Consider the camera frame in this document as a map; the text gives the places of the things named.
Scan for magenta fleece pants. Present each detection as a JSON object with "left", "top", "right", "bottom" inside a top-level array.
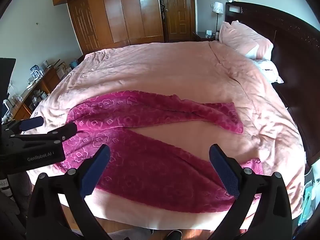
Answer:
[{"left": 55, "top": 90, "right": 264, "bottom": 214}]

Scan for wooden sideboard with clutter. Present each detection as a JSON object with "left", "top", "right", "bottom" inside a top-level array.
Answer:
[{"left": 9, "top": 61, "right": 72, "bottom": 120}]

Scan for clear water kettle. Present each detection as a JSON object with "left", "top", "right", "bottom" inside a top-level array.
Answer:
[{"left": 30, "top": 65, "right": 41, "bottom": 80}]

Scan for brown wooden wardrobe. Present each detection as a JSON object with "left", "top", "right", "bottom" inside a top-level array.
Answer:
[{"left": 53, "top": 0, "right": 164, "bottom": 54}]

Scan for white pillow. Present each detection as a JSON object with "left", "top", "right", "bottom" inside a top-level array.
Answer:
[{"left": 253, "top": 60, "right": 284, "bottom": 84}]

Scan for pink bed cover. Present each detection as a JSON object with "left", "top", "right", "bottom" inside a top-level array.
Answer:
[{"left": 28, "top": 41, "right": 306, "bottom": 230}]

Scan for dark bedside table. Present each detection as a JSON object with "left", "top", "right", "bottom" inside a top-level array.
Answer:
[{"left": 192, "top": 31, "right": 217, "bottom": 42}]

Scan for dark wooden headboard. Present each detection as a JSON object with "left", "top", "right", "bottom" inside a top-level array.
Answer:
[{"left": 225, "top": 2, "right": 320, "bottom": 165}]

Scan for brown wooden door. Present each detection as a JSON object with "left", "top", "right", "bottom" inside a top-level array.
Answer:
[{"left": 163, "top": 0, "right": 195, "bottom": 42}]

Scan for pink pillow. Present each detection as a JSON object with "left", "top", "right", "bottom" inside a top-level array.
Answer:
[{"left": 219, "top": 21, "right": 273, "bottom": 60}]

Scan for white bedside lamp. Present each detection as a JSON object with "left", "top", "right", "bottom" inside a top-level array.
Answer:
[{"left": 212, "top": 2, "right": 223, "bottom": 31}]

